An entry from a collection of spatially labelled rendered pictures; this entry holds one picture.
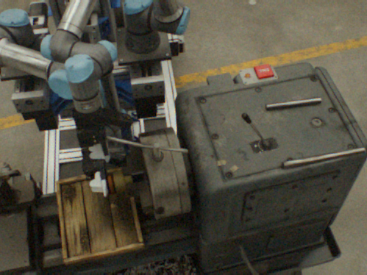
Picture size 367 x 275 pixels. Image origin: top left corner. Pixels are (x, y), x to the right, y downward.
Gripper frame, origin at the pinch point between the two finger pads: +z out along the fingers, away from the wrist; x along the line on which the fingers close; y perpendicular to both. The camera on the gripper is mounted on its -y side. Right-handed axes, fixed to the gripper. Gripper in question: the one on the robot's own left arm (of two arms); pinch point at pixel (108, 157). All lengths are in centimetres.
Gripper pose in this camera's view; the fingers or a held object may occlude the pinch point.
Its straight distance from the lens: 148.0
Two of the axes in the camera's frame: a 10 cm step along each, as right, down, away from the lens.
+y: -9.7, 2.0, -1.1
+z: 0.9, 7.8, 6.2
